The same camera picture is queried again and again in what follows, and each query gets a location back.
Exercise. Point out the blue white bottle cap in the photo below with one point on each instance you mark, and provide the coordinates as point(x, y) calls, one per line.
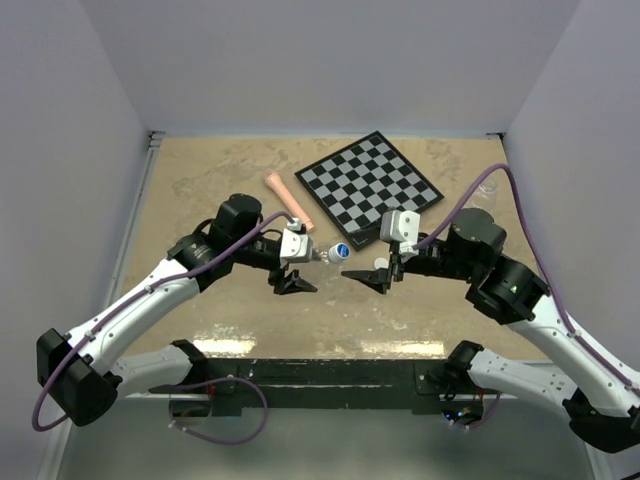
point(342, 251)

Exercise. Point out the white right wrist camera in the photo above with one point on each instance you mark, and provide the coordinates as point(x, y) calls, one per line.
point(400, 230)

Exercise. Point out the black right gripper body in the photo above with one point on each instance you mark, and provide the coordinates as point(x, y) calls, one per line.
point(397, 260)

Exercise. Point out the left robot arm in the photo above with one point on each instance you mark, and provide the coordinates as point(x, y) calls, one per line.
point(84, 371)

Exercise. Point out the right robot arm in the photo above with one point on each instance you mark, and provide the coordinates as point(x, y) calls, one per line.
point(594, 391)

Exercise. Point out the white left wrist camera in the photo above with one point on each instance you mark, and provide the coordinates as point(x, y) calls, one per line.
point(295, 244)

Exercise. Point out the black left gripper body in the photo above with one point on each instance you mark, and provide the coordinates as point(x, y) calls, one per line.
point(276, 276)

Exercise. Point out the clear plastic bottle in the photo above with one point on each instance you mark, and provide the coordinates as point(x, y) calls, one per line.
point(325, 256)
point(485, 196)

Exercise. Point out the aluminium frame rail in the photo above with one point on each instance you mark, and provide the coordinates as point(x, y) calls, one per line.
point(59, 436)

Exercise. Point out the pink cylindrical handle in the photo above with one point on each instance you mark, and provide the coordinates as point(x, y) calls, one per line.
point(274, 181)

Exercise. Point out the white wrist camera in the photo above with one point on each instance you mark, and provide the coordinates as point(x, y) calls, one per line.
point(295, 244)
point(400, 230)

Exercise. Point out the black white checkerboard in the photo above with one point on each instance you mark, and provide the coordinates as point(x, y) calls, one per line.
point(357, 184)

